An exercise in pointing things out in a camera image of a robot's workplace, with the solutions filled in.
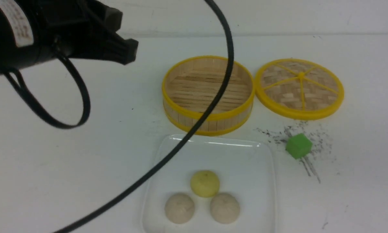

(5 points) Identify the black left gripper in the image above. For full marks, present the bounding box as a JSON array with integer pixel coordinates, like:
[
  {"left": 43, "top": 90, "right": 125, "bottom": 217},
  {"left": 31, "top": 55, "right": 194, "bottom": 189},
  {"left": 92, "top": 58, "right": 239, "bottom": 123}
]
[{"left": 35, "top": 0, "right": 138, "bottom": 65}]

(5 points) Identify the yellow steamed bun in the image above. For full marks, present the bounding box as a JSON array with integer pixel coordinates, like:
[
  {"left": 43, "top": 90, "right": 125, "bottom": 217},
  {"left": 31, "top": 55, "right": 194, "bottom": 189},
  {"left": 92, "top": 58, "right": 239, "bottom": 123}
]
[{"left": 190, "top": 171, "right": 220, "bottom": 198}]

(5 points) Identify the white steamed bun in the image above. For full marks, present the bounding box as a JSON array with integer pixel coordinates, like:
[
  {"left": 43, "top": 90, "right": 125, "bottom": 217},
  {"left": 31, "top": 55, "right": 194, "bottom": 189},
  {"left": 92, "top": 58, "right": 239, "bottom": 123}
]
[
  {"left": 164, "top": 193, "right": 195, "bottom": 224},
  {"left": 210, "top": 192, "right": 241, "bottom": 224}
]

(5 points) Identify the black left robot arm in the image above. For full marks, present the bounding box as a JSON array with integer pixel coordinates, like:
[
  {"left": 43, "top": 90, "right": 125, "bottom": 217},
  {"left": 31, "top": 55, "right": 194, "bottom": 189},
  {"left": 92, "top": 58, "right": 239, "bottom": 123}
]
[{"left": 0, "top": 0, "right": 138, "bottom": 75}]

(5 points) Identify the white square plate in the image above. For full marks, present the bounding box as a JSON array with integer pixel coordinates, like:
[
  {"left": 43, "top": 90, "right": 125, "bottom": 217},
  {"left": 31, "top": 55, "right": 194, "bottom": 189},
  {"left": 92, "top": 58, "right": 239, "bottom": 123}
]
[{"left": 140, "top": 135, "right": 278, "bottom": 233}]

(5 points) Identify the yellow bamboo steamer basket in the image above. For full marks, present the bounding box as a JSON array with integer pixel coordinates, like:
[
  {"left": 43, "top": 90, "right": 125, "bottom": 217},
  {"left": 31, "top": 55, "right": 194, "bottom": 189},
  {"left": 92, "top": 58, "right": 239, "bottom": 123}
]
[{"left": 162, "top": 56, "right": 255, "bottom": 136}]

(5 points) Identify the yellow bamboo steamer lid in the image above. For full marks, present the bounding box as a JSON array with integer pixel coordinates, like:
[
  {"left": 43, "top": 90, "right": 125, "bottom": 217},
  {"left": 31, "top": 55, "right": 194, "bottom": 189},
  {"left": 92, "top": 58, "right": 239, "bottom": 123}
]
[{"left": 254, "top": 58, "right": 345, "bottom": 121}]

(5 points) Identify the green cube block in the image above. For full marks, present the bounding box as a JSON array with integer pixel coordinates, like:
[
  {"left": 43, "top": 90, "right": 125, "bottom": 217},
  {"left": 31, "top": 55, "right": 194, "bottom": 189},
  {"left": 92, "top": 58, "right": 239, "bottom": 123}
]
[{"left": 285, "top": 134, "right": 313, "bottom": 160}]

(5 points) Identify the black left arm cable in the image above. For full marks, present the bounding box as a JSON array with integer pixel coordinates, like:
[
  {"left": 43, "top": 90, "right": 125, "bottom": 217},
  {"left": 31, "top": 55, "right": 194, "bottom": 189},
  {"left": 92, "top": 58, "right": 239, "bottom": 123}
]
[{"left": 1, "top": 0, "right": 235, "bottom": 233}]

